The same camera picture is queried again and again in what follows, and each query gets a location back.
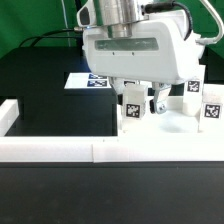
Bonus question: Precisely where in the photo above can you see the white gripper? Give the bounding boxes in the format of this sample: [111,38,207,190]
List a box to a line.
[83,18,204,114]

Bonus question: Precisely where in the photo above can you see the white U-shaped obstacle fence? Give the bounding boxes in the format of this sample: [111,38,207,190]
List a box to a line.
[0,99,224,163]

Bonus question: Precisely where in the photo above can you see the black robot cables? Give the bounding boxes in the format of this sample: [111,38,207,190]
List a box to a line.
[18,0,89,48]

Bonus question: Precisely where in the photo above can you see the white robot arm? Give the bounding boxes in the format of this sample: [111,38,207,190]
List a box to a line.
[77,0,224,114]

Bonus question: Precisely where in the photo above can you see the white marker base plate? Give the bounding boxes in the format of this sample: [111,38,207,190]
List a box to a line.
[64,72,111,89]

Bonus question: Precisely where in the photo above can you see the white square table top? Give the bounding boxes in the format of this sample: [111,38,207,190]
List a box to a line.
[117,97,224,137]

